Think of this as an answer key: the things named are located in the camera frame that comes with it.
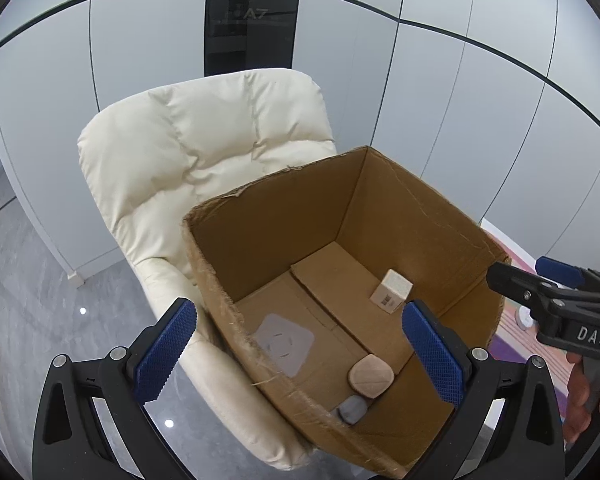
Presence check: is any cream padded chair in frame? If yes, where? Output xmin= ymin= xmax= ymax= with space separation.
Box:
xmin=77 ymin=67 xmax=338 ymax=471

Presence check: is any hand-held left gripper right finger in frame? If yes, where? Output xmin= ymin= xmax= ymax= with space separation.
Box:
xmin=401 ymin=298 xmax=566 ymax=480

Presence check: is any person's right hand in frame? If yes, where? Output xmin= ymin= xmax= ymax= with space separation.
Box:
xmin=564 ymin=351 xmax=600 ymax=443

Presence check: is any white table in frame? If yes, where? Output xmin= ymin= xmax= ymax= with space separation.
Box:
xmin=480 ymin=218 xmax=538 ymax=441

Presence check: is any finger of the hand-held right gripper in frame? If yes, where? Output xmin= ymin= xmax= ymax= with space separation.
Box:
xmin=536 ymin=256 xmax=600 ymax=293
xmin=486 ymin=262 xmax=581 ymax=333

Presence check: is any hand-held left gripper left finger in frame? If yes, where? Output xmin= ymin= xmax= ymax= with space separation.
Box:
xmin=32 ymin=297 xmax=198 ymax=480

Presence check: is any brown cardboard box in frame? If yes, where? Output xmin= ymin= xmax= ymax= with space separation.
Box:
xmin=182 ymin=146 xmax=512 ymax=478

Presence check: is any small cream carton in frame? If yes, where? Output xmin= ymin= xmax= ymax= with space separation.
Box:
xmin=370 ymin=269 xmax=413 ymax=315

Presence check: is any rounded square wooden lid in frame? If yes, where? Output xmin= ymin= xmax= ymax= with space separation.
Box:
xmin=348 ymin=354 xmax=396 ymax=400

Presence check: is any small white grey gadget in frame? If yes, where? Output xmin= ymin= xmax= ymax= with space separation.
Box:
xmin=337 ymin=395 xmax=368 ymax=426

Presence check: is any black glass panel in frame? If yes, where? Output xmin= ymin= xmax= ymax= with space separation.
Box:
xmin=203 ymin=0 xmax=306 ymax=78

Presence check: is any striped tablecloth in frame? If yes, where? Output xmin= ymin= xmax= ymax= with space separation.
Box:
xmin=492 ymin=240 xmax=578 ymax=413

